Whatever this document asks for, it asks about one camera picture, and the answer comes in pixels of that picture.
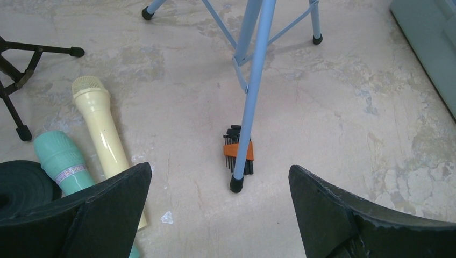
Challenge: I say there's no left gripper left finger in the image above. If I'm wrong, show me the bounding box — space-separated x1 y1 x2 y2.
1 162 152 257

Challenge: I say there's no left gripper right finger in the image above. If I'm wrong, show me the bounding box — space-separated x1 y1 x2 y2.
288 165 455 257

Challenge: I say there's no black round-base mic stand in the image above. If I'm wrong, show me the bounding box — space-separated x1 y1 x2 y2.
1 160 62 220

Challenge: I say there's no green microphone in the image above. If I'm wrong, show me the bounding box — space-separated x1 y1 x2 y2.
33 131 140 257

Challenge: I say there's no black tripod mic stand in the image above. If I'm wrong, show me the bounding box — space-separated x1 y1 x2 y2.
0 35 86 142

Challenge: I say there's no beige microphone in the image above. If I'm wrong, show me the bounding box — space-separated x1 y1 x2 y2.
71 75 148 231

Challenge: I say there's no blue music stand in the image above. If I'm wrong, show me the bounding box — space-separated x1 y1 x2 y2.
141 0 324 194

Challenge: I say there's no orange hex key set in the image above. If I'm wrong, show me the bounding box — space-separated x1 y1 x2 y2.
223 124 255 176

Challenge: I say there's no clear plastic storage box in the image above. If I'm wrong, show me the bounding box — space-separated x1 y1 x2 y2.
390 0 455 117

